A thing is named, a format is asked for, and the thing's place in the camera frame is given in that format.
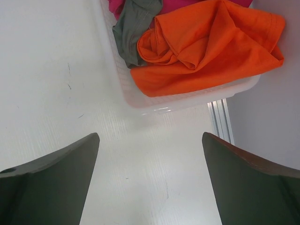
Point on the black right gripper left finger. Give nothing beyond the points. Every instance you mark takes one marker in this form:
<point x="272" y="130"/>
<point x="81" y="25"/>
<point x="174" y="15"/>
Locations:
<point x="50" y="190"/>

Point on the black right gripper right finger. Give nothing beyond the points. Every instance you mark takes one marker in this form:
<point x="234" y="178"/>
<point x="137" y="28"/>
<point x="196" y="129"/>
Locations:
<point x="250" y="190"/>

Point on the aluminium table edge rail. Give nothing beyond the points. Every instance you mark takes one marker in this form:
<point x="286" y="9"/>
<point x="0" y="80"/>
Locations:
<point x="221" y="120"/>

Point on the grey t shirt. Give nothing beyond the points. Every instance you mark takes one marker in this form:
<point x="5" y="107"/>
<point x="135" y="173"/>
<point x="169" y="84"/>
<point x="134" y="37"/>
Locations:
<point x="134" y="20"/>

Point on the pink t shirt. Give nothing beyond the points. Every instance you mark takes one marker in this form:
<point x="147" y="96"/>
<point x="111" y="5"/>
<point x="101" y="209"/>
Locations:
<point x="164" y="7"/>

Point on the white plastic basket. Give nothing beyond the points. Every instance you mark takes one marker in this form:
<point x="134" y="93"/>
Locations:
<point x="128" y="94"/>

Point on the orange t shirt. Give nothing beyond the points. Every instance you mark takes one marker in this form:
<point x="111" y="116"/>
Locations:
<point x="207" y="44"/>

